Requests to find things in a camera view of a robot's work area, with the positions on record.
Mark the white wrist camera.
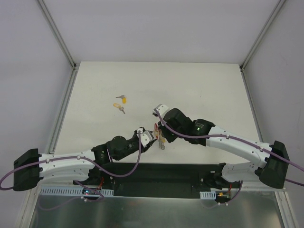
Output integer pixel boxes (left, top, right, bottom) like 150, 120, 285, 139
136, 127, 156, 147
152, 104, 170, 118

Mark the right aluminium frame post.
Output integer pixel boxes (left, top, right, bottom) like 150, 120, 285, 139
240, 0, 288, 72

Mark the left aluminium frame post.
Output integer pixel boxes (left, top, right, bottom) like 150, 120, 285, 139
36, 0, 77, 70

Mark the purple cable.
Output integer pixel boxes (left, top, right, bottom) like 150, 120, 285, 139
0, 133, 143, 211
153, 109, 304, 209

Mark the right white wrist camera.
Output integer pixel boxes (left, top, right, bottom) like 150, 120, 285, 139
152, 104, 170, 118

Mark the left white cable duct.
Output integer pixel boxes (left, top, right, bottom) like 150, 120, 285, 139
39, 186, 114, 197

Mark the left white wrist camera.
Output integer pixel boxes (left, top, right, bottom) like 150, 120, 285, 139
136, 127, 156, 147

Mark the key with yellow window tag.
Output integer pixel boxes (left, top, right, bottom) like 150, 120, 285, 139
113, 103, 125, 114

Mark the white cable duct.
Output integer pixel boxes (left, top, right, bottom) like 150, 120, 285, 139
39, 186, 114, 197
199, 191, 217, 200

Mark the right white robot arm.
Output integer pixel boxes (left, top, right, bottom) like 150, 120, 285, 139
152, 105, 289, 189

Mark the red handled key organizer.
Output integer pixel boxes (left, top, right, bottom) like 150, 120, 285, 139
154, 123, 166, 150

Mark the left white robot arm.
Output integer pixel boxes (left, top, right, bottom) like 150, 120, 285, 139
13, 130, 156, 191

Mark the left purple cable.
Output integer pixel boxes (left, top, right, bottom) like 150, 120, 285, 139
0, 133, 143, 211

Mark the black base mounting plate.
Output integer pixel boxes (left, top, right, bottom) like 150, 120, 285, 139
82, 162, 240, 199

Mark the right aluminium table rail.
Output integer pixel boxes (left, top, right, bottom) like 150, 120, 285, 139
240, 69, 264, 142

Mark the left aluminium table rail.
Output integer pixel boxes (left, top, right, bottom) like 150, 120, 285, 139
43, 64, 79, 154

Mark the right white cable duct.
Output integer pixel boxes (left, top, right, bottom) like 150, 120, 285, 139
199, 191, 217, 200

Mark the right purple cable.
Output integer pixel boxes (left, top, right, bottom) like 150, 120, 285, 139
153, 109, 304, 209

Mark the key with solid yellow tag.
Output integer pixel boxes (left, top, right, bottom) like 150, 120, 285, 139
116, 95, 127, 104

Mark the aluminium frame post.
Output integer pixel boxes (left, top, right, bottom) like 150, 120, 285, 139
240, 0, 288, 72
36, 0, 77, 70

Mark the aluminium table rail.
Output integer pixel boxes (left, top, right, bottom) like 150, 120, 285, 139
43, 64, 79, 154
240, 69, 264, 142

